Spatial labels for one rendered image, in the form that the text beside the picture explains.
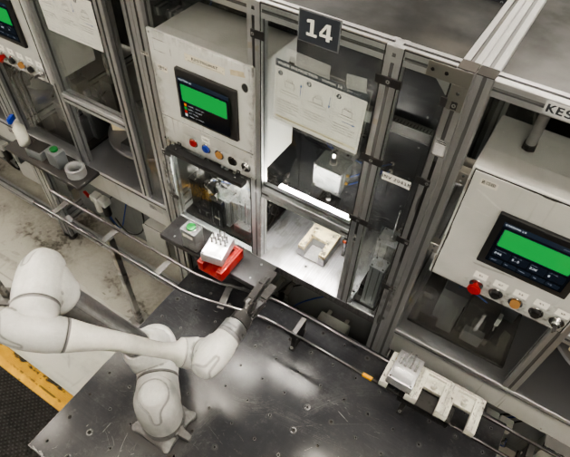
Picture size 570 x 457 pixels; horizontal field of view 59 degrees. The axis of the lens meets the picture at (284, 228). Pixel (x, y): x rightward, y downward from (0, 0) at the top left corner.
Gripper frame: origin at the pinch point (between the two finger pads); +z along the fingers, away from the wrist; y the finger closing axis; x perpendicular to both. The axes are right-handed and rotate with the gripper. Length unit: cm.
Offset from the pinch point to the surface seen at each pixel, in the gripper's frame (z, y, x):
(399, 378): 3, -20, -55
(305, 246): 33.5, -15.4, 3.4
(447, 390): 10, -25, -71
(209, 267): 4.4, -20.5, 33.2
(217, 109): 18, 52, 33
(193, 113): 18, 46, 44
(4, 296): -33, -108, 168
